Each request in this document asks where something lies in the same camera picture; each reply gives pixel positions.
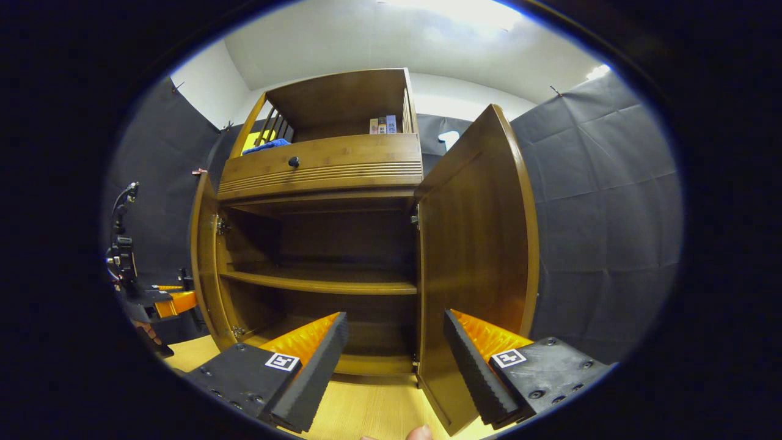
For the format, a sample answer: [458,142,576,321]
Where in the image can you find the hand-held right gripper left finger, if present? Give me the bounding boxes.
[182,312,350,435]

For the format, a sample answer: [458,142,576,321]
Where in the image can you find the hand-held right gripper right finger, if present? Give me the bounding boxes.
[443,309,615,430]

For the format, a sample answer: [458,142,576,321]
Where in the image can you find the wooden shoe cabinet door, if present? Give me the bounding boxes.
[414,104,541,436]
[190,172,240,354]

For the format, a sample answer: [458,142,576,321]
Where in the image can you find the wooden cabinet drawer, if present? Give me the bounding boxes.
[217,133,423,202]

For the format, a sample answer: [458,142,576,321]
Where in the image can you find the wooden inner shelf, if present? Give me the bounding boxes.
[220,269,418,296]

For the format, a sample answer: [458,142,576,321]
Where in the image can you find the blue cloth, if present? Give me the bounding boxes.
[242,138,292,155]

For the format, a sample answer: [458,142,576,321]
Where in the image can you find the black backdrop cloth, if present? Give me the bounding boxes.
[104,68,684,366]

